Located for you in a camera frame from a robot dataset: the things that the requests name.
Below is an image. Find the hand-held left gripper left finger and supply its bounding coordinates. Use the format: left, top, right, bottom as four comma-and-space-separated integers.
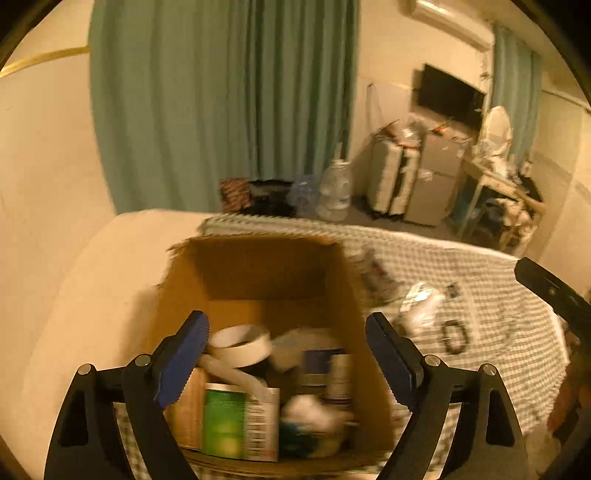
44, 310, 211, 480

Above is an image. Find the narrow green curtain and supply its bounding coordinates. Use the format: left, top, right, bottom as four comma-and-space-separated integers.
488, 22, 542, 160

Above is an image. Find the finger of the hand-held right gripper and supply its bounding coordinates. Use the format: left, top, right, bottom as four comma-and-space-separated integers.
514, 256, 591, 332

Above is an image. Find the white round fan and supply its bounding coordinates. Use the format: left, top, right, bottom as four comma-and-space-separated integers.
481, 105, 514, 160

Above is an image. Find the white gauze wad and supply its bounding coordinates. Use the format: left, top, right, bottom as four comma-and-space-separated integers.
281, 394, 354, 459

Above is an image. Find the clear water bottle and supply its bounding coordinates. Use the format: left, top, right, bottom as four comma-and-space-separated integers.
318, 158, 355, 223

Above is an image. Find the white air conditioner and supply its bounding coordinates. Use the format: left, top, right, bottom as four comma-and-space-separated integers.
412, 0, 494, 51

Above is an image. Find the person's right forearm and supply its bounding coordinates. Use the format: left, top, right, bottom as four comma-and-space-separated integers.
549, 339, 589, 441

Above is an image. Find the white suitcase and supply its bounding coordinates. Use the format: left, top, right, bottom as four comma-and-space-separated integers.
368, 133, 422, 219

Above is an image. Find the blue plastic bag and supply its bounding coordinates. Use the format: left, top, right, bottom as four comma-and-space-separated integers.
287, 174, 325, 219

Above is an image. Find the brown cardboard box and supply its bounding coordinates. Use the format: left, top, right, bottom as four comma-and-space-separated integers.
142, 233, 403, 469

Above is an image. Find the black wall television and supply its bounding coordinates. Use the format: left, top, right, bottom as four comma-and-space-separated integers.
417, 64, 489, 134

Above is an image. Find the olive bead bracelet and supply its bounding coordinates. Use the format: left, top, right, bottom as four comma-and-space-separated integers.
440, 318, 470, 355

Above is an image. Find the grey mini fridge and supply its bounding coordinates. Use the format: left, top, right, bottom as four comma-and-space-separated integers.
405, 130, 477, 228

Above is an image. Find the grey checked cloth desktop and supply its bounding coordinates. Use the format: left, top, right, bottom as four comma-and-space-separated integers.
111, 215, 571, 480

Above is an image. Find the wooden dressing table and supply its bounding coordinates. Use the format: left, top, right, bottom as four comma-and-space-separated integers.
459, 154, 546, 257

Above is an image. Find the wide green curtain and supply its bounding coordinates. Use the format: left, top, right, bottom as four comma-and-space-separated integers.
89, 0, 362, 219

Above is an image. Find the white foil pouch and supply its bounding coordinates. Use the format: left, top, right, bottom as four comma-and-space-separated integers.
398, 281, 447, 339

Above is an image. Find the white green medicine box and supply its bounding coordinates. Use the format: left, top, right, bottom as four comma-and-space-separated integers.
202, 382, 281, 463

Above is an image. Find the tan red medicine box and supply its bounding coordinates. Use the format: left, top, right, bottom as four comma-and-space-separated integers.
165, 368, 206, 451

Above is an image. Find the striped brown bag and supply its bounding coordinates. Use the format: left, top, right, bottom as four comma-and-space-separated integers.
218, 176, 253, 214

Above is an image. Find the white tape roll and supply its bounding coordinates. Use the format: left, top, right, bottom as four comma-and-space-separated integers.
207, 324, 273, 370

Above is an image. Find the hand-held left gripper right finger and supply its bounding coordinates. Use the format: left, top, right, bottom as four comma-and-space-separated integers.
365, 311, 529, 480

